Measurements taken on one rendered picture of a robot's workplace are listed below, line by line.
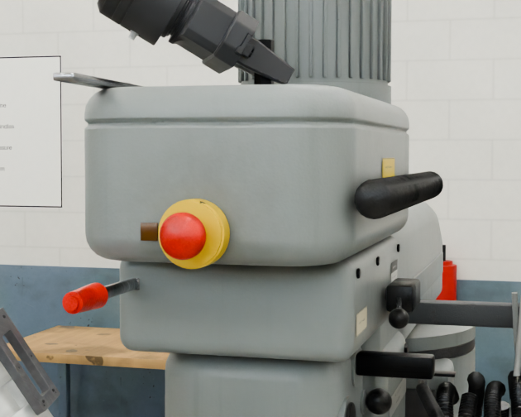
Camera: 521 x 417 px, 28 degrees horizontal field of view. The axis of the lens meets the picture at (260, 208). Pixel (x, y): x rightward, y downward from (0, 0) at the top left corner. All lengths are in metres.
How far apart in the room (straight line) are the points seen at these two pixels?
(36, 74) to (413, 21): 2.10
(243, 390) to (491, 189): 4.29
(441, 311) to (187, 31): 0.54
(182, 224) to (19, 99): 5.16
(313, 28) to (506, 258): 4.10
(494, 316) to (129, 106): 0.64
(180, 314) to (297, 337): 0.12
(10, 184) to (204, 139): 5.15
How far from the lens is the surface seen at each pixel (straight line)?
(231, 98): 0.90
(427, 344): 1.56
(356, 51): 1.29
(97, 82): 0.94
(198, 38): 1.07
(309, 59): 1.27
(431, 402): 1.05
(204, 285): 1.01
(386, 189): 0.90
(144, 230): 0.92
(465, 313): 1.38
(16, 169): 6.01
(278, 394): 1.05
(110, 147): 0.94
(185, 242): 0.86
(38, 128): 5.95
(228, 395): 1.06
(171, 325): 1.03
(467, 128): 5.29
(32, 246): 5.99
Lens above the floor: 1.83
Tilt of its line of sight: 3 degrees down
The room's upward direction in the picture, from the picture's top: straight up
